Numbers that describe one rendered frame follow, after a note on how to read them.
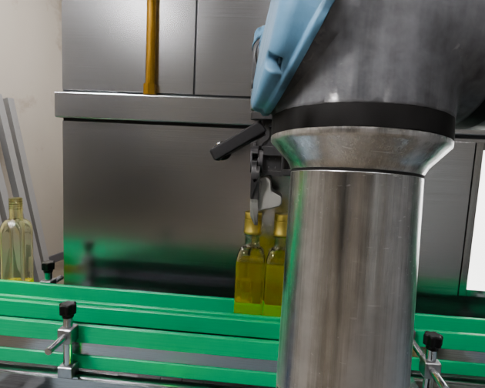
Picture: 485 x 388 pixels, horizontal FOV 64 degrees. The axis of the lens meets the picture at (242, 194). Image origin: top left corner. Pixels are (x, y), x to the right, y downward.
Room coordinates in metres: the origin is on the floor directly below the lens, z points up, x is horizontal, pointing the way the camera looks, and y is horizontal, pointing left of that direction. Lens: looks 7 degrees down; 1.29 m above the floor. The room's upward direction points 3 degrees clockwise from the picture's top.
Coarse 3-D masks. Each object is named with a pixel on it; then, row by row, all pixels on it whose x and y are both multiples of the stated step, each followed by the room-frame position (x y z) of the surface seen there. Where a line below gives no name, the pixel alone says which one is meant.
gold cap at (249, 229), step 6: (246, 216) 0.75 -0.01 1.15; (258, 216) 0.74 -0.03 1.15; (246, 222) 0.75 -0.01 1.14; (252, 222) 0.74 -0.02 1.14; (258, 222) 0.74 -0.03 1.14; (246, 228) 0.75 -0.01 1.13; (252, 228) 0.74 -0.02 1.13; (258, 228) 0.75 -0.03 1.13; (252, 234) 0.74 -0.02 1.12; (258, 234) 0.74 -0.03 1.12
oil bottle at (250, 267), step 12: (240, 252) 0.74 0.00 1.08; (252, 252) 0.74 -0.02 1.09; (264, 252) 0.76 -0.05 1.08; (240, 264) 0.73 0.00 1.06; (252, 264) 0.73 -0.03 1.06; (264, 264) 0.73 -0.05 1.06; (240, 276) 0.73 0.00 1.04; (252, 276) 0.73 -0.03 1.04; (264, 276) 0.76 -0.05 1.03; (240, 288) 0.73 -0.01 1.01; (252, 288) 0.73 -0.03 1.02; (240, 300) 0.73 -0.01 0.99; (252, 300) 0.73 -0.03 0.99; (240, 312) 0.73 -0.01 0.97; (252, 312) 0.73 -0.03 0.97
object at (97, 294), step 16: (0, 288) 0.84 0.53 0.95; (16, 288) 0.83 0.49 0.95; (32, 288) 0.83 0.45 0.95; (48, 288) 0.83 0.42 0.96; (64, 288) 0.82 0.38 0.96; (80, 288) 0.82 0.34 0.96; (96, 288) 0.82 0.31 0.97; (144, 304) 0.81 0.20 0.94; (160, 304) 0.81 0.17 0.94; (176, 304) 0.80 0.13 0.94; (192, 304) 0.80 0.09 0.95; (208, 304) 0.80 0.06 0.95; (224, 304) 0.79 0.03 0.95; (416, 320) 0.76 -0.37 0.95; (432, 320) 0.76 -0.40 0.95; (448, 320) 0.76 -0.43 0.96; (464, 320) 0.75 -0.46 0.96; (480, 320) 0.75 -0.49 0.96
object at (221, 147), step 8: (248, 128) 0.74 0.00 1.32; (256, 128) 0.74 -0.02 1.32; (264, 128) 0.74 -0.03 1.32; (232, 136) 0.74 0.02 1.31; (240, 136) 0.74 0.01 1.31; (248, 136) 0.74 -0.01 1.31; (256, 136) 0.74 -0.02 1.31; (216, 144) 0.76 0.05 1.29; (224, 144) 0.74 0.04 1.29; (232, 144) 0.74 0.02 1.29; (240, 144) 0.74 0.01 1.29; (216, 152) 0.74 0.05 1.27; (224, 152) 0.74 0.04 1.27; (232, 152) 0.77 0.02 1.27; (216, 160) 0.76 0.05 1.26
